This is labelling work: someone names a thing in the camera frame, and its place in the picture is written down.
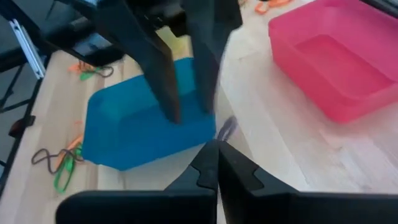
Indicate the dark brown rubber band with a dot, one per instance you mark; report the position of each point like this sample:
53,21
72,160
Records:
33,158
107,72

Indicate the silver aluminium extrusion bar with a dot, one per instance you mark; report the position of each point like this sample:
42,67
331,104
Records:
29,51

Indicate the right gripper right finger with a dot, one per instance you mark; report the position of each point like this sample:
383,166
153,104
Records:
280,208

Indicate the orange rubber band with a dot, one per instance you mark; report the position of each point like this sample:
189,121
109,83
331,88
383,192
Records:
74,68
261,8
73,144

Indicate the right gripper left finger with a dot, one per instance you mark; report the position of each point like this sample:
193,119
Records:
155,208

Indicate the blue plastic basket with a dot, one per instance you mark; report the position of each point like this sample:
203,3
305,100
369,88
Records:
130,130

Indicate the green rubber band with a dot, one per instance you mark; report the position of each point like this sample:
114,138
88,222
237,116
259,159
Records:
85,76
66,165

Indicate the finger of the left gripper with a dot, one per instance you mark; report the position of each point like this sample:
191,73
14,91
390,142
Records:
149,56
208,56

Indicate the red plastic basket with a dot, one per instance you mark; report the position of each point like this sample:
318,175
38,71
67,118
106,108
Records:
326,77

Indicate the yellow plastic basket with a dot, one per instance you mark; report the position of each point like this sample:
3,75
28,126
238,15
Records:
178,46

